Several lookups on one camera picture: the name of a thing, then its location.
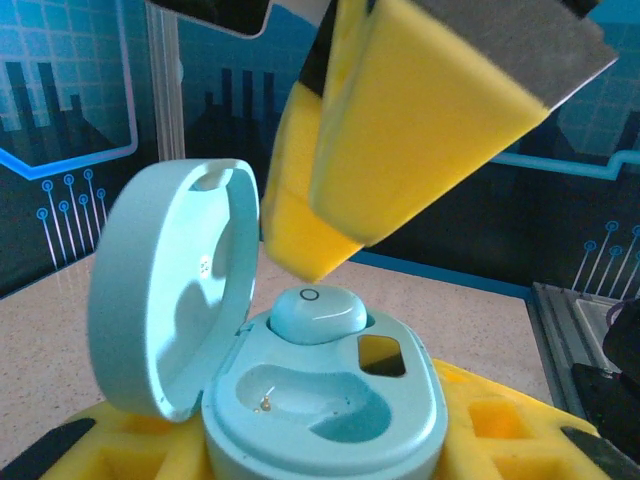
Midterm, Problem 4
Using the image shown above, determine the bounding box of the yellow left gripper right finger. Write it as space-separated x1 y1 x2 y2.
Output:
433 357 640 480

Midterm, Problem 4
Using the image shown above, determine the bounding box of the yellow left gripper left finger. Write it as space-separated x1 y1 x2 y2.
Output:
0 398 212 480

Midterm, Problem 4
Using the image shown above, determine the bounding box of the blue wireless earbud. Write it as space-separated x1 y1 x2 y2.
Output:
268 282 370 347

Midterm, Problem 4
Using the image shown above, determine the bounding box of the blue earbud charging case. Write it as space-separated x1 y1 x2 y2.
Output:
87 158 450 480

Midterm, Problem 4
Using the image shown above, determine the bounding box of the aluminium frame post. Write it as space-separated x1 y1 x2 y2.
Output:
146 0 184 164

